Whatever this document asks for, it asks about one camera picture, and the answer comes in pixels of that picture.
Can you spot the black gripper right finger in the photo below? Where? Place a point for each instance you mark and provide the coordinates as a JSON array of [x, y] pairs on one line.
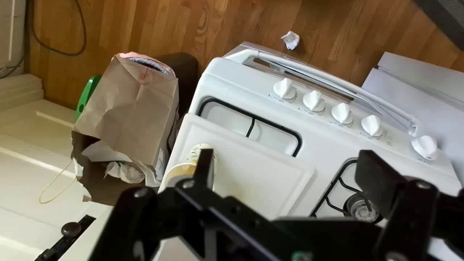
[[386, 189]]

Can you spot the white panelled door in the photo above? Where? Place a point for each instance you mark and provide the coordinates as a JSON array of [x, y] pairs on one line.
[[29, 145]]

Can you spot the white stove knob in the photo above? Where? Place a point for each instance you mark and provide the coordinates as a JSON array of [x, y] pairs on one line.
[[341, 114], [284, 89], [424, 147], [371, 125], [313, 101]]

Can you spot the round burner head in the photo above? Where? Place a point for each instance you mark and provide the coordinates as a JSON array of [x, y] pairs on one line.
[[360, 206]]

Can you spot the dark brown round object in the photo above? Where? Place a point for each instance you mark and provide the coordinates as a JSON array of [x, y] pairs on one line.
[[186, 77]]

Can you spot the white chopping board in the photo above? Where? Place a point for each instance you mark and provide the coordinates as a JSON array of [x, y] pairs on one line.
[[251, 164]]

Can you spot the black knob latch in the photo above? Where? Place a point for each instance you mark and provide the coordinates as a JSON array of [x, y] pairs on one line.
[[70, 230]]

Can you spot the green plastic item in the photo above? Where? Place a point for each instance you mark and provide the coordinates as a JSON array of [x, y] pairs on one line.
[[87, 95]]

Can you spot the white gas stove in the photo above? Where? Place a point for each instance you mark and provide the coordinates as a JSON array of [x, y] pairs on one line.
[[319, 145]]

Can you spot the white paper trash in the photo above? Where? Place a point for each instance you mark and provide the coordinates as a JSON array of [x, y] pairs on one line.
[[121, 167]]

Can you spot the large black double burner grate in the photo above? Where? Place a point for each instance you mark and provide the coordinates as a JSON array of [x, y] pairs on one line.
[[338, 190]]

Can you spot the small black burner grate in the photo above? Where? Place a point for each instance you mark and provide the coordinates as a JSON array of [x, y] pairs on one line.
[[251, 127]]

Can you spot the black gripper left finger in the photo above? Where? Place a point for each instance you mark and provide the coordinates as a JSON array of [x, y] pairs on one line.
[[205, 167]]

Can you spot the brown paper bag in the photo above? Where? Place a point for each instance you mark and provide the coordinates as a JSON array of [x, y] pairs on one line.
[[131, 106]]

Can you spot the crumpled white paper ball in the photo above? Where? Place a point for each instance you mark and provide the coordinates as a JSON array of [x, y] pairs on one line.
[[290, 40]]

